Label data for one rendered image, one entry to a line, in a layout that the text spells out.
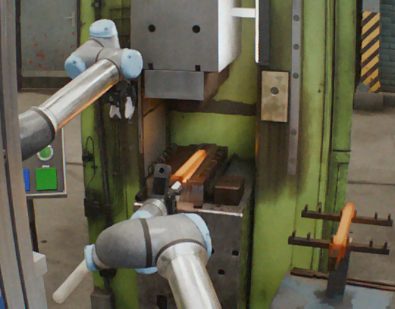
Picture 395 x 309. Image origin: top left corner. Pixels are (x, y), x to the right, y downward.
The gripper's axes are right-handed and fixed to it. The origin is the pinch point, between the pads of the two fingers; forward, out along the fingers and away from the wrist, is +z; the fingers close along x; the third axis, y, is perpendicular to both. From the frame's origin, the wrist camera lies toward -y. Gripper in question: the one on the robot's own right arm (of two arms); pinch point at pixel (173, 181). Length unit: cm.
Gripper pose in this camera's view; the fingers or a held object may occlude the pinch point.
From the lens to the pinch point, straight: 201.0
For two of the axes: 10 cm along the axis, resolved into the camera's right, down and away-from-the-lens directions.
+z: 2.4, -2.7, 9.3
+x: 9.7, 0.6, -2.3
